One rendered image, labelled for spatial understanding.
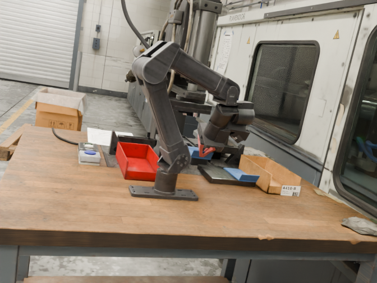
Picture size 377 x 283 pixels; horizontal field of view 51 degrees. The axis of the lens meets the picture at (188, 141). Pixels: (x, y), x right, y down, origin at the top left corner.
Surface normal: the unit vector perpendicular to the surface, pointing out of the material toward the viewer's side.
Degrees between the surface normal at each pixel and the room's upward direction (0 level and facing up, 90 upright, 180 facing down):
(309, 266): 90
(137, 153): 90
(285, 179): 90
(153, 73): 90
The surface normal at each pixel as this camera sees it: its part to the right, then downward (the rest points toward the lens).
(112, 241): 0.28, 0.25
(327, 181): -0.96, -0.12
